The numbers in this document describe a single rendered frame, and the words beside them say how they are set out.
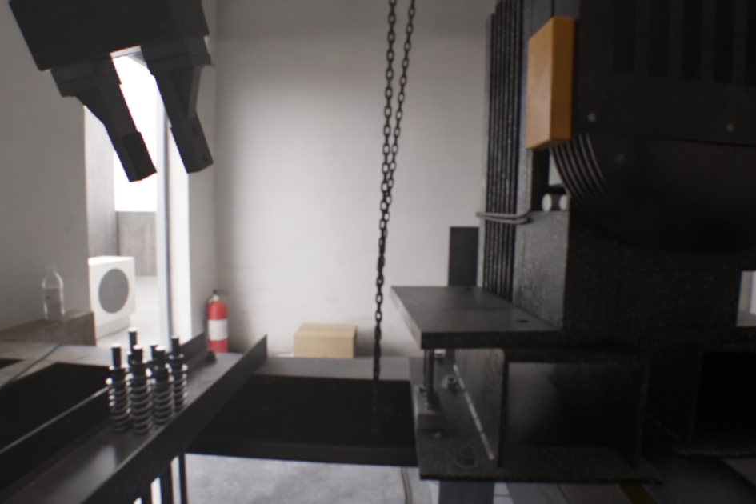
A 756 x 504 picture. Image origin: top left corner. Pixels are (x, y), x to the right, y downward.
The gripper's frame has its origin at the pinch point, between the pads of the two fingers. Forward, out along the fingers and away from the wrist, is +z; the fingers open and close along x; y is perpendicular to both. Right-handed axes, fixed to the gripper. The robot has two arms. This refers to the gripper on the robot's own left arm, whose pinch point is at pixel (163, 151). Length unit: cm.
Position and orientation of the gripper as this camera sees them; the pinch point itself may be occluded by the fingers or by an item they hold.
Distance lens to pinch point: 39.9
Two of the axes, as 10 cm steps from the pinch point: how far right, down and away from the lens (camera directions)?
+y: 1.0, -4.7, 8.8
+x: -9.8, 1.0, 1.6
